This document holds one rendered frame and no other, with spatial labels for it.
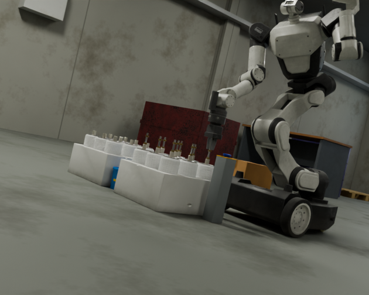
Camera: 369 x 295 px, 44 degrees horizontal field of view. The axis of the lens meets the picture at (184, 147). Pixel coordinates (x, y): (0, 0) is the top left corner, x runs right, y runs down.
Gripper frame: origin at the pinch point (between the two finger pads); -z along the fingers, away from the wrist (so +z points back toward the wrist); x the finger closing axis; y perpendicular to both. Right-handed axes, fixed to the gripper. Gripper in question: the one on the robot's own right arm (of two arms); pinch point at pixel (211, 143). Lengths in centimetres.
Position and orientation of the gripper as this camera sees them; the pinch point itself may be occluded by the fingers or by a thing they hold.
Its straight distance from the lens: 235.8
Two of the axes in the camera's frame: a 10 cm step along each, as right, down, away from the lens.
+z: 2.2, -9.7, -0.2
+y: -8.7, -1.9, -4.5
